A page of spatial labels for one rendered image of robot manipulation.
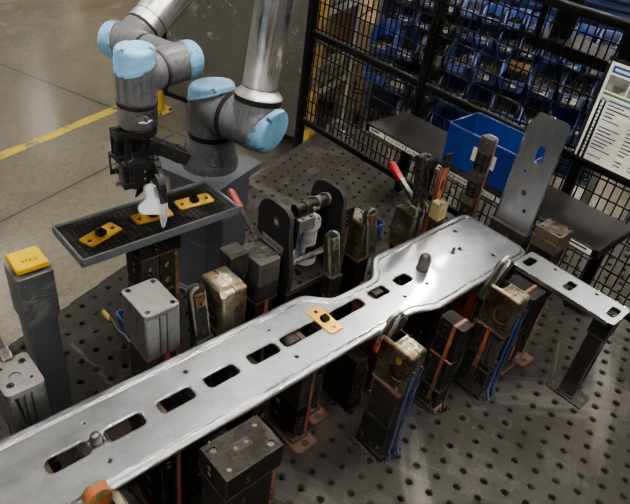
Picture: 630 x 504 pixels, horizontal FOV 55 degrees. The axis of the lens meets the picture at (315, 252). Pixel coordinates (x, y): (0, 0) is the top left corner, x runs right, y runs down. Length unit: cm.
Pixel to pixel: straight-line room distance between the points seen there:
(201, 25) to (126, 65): 301
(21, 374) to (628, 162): 163
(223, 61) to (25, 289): 303
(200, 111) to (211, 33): 258
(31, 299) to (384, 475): 85
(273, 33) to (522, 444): 115
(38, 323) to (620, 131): 158
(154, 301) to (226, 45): 300
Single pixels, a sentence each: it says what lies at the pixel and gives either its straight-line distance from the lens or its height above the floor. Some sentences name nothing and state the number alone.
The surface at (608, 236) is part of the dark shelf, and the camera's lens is 192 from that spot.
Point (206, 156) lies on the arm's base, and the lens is 160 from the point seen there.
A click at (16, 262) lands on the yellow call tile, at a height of 116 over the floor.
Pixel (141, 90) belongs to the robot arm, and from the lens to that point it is 117.
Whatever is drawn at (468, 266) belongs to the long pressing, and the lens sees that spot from 163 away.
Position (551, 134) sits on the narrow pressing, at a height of 130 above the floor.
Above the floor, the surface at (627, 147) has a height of 124.
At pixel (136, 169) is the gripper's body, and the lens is 124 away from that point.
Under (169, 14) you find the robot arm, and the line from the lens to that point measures 136.
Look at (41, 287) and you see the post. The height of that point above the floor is 111.
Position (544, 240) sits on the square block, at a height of 103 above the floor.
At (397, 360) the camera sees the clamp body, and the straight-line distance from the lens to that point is 128.
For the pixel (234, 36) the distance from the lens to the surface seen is 401.
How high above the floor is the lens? 191
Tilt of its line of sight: 36 degrees down
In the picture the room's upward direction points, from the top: 9 degrees clockwise
